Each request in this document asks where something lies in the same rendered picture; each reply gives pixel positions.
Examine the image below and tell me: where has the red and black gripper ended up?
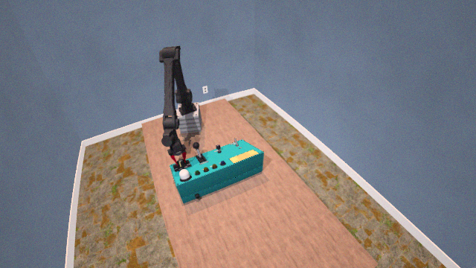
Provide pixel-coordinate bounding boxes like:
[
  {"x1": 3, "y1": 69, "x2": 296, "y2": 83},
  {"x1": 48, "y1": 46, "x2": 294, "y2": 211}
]
[{"x1": 167, "y1": 144, "x2": 186, "y2": 166}]

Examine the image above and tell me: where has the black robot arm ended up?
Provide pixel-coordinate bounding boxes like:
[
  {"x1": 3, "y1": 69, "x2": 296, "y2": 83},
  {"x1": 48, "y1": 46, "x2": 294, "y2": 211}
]
[{"x1": 159, "y1": 46, "x2": 197, "y2": 156}]

